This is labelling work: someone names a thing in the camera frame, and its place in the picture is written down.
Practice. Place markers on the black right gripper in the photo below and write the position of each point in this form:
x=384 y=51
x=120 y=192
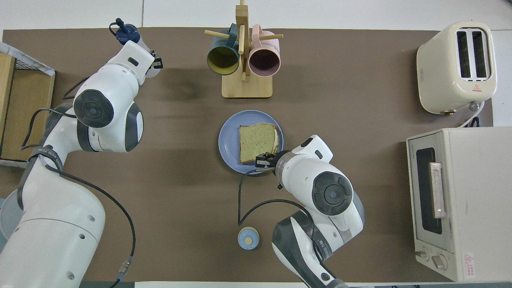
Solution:
x=271 y=160

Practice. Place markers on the toasted bread slice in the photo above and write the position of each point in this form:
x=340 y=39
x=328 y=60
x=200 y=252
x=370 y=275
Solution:
x=258 y=142

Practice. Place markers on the seasoning bottle with blue cap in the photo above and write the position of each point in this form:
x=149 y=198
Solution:
x=127 y=34

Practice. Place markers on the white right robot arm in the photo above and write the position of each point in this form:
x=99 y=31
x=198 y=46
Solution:
x=332 y=192

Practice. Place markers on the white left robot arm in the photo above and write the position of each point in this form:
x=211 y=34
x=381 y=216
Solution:
x=52 y=224

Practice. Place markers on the blue round plate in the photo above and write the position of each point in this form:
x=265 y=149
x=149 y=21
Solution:
x=230 y=140

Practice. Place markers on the grey round plate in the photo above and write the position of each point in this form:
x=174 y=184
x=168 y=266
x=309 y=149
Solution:
x=7 y=218

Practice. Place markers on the brown table mat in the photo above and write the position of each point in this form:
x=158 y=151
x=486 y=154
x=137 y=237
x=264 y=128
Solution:
x=180 y=120

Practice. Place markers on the dark teal mug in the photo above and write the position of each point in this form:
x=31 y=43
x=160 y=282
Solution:
x=222 y=60

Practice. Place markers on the wooden mug rack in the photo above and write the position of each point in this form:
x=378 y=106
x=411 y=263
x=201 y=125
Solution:
x=248 y=90

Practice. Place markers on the blue call bell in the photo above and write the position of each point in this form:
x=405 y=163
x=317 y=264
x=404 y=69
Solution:
x=248 y=238

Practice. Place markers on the pink ribbed mug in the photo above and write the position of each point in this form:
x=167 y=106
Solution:
x=264 y=62

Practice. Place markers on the cream two-slot toaster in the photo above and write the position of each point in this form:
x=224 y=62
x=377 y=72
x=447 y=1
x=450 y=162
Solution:
x=440 y=72

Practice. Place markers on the white toaster oven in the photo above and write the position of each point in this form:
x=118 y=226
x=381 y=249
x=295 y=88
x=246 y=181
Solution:
x=480 y=200

